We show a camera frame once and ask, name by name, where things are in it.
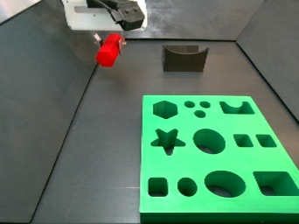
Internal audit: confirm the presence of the red hexagon prism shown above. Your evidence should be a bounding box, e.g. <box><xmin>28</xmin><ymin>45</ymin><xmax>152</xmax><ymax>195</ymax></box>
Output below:
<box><xmin>96</xmin><ymin>33</ymin><xmax>123</xmax><ymax>67</ymax></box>

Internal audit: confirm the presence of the green shape sorter block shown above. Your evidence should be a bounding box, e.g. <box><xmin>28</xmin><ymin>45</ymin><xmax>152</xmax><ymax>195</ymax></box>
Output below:
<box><xmin>139</xmin><ymin>95</ymin><xmax>299</xmax><ymax>224</ymax></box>

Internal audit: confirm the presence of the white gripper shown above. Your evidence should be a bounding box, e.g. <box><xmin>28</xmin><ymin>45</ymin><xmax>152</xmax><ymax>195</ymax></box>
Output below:
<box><xmin>60</xmin><ymin>0</ymin><xmax>148</xmax><ymax>56</ymax></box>

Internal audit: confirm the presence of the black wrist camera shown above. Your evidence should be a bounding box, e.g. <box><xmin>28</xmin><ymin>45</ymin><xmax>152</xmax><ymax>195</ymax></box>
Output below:
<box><xmin>87</xmin><ymin>0</ymin><xmax>145</xmax><ymax>32</ymax></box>

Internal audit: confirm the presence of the black curved holder stand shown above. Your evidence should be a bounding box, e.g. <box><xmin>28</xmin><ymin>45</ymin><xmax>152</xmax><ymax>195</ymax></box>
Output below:
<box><xmin>163</xmin><ymin>45</ymin><xmax>209</xmax><ymax>73</ymax></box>

